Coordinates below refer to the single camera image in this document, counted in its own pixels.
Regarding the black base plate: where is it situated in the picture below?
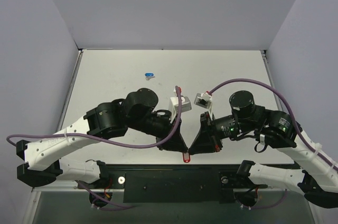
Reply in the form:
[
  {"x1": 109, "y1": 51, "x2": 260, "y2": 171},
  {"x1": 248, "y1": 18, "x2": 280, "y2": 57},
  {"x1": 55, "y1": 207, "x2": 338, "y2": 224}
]
[{"x1": 90, "y1": 164, "x2": 258, "y2": 203}]

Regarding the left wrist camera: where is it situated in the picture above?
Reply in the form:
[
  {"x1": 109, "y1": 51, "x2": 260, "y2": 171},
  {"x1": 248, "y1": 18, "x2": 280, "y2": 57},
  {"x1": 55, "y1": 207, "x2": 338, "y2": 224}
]
[{"x1": 168, "y1": 96, "x2": 192, "y2": 124}]

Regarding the purple cable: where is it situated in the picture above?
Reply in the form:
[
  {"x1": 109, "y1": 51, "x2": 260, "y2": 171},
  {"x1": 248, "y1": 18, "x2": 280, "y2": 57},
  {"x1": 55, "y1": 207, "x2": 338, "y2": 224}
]
[
  {"x1": 5, "y1": 85, "x2": 183, "y2": 148},
  {"x1": 205, "y1": 78, "x2": 338, "y2": 174}
]

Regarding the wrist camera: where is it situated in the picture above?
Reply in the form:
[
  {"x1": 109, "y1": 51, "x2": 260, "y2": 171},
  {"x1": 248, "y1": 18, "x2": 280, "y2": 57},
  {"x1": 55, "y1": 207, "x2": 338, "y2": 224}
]
[
  {"x1": 168, "y1": 96, "x2": 192, "y2": 124},
  {"x1": 194, "y1": 91, "x2": 214, "y2": 120}
]

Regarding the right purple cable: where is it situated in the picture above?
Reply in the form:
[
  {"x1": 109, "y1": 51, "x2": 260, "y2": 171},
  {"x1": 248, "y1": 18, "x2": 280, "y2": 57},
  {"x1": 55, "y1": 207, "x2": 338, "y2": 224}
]
[{"x1": 205, "y1": 78, "x2": 338, "y2": 174}]

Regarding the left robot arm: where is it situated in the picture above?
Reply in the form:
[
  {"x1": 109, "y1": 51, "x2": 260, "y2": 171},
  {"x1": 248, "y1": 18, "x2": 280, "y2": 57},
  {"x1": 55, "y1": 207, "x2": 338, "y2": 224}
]
[{"x1": 15, "y1": 87, "x2": 192, "y2": 188}]

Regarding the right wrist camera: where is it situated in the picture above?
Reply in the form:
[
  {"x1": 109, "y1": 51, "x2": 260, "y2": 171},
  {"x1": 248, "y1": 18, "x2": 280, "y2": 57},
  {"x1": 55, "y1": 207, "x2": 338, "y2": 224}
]
[{"x1": 194, "y1": 91, "x2": 214, "y2": 120}]

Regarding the red key tag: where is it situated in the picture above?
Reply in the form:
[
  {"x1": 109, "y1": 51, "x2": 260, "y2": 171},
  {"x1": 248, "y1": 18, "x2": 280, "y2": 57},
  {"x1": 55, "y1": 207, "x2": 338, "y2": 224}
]
[{"x1": 182, "y1": 152, "x2": 191, "y2": 163}]

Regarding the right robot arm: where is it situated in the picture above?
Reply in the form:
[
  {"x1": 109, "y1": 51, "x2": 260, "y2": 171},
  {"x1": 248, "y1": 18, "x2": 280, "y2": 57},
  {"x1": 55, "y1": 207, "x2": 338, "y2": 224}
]
[{"x1": 188, "y1": 90, "x2": 337, "y2": 209}]

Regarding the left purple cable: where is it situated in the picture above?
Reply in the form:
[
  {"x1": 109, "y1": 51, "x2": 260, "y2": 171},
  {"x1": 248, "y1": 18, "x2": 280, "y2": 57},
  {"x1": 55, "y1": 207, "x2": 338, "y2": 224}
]
[{"x1": 5, "y1": 85, "x2": 183, "y2": 148}]

